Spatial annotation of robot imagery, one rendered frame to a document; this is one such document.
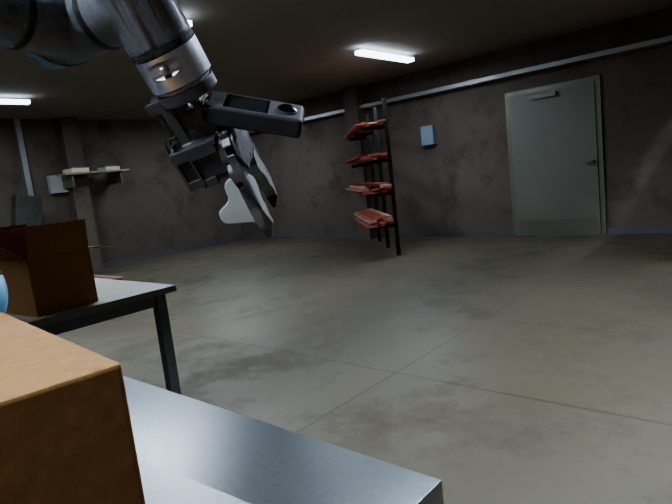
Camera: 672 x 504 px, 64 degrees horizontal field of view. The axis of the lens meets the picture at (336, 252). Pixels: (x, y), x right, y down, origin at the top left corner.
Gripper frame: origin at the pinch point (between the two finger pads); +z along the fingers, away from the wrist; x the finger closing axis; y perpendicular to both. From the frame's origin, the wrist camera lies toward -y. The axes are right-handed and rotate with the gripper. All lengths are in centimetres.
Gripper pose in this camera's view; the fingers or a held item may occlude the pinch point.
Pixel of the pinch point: (274, 212)
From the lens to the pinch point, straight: 73.8
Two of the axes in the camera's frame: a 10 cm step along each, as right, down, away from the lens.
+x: 0.2, 5.9, -8.1
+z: 3.6, 7.5, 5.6
